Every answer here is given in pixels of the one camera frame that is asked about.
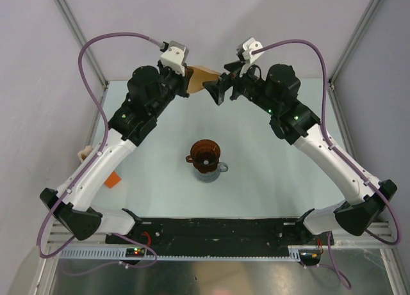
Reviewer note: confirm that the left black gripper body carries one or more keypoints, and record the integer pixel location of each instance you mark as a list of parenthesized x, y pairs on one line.
[(179, 84)]

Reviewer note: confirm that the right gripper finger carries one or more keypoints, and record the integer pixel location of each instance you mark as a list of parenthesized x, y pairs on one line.
[(237, 68), (217, 89)]

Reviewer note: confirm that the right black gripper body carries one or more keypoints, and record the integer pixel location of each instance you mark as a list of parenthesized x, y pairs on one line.
[(242, 84)]

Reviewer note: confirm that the brown paper coffee filter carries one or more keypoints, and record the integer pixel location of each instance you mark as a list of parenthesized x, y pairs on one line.
[(200, 74)]

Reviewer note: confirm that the amber glass coffee dripper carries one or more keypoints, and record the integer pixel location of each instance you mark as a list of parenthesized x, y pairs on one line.
[(204, 155)]

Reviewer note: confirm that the clear glass pitcher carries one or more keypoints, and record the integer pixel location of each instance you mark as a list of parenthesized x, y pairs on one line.
[(212, 175)]

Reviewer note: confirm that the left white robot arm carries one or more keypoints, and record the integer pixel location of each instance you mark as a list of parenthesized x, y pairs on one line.
[(149, 91)]

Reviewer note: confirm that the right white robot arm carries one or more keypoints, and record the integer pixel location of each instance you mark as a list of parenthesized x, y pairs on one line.
[(294, 122)]

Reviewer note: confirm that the orange coffee filter box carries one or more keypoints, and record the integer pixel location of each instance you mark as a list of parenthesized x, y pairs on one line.
[(112, 180)]

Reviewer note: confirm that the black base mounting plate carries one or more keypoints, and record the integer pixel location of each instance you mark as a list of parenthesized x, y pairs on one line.
[(221, 236)]

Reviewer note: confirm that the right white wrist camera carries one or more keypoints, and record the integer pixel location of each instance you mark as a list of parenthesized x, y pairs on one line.
[(245, 54)]

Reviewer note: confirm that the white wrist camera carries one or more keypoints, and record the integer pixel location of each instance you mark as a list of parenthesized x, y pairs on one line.
[(245, 54), (174, 57)]

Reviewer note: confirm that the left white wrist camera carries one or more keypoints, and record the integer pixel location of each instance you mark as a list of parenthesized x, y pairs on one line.
[(174, 57)]

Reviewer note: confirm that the white slotted cable duct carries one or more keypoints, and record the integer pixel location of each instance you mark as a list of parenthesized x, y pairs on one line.
[(127, 253)]

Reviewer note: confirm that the aluminium frame rail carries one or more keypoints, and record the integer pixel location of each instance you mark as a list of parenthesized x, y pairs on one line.
[(59, 236)]

